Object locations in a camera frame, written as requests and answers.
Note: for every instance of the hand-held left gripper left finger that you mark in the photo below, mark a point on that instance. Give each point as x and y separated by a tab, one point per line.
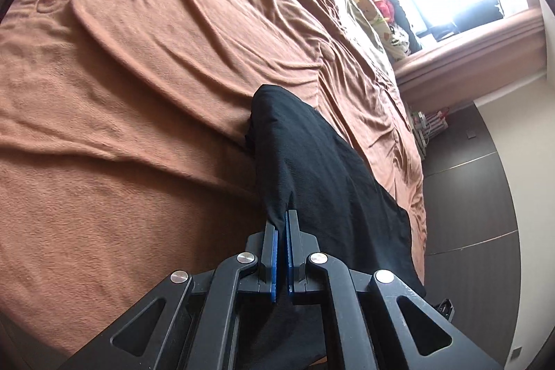
273	266

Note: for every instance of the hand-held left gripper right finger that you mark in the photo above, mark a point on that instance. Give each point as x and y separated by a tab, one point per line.
289	257

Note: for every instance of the black pants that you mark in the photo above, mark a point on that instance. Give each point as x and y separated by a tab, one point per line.
321	162

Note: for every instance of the small black object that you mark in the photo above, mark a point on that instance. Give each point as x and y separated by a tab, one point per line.
446	305

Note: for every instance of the brown blanket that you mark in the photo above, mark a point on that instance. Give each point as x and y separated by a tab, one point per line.
108	114

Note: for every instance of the black white patterned plush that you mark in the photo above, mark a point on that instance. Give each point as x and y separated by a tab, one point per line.
396	42

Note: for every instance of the dark cloth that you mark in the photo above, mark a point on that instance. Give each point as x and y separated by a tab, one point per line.
401	12

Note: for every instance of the pink curtain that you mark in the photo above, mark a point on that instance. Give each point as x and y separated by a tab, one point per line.
468	53

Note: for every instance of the wall switch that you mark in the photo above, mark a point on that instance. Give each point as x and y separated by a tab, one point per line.
470	133

